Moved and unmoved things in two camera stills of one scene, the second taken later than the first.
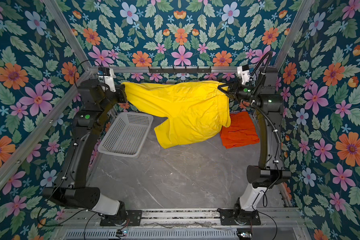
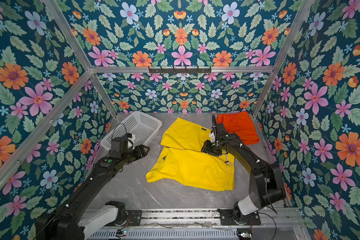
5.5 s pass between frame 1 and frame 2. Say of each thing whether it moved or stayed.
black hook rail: stayed
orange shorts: stayed
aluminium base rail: stayed
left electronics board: stayed
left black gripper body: moved
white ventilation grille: stayed
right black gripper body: moved
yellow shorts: moved
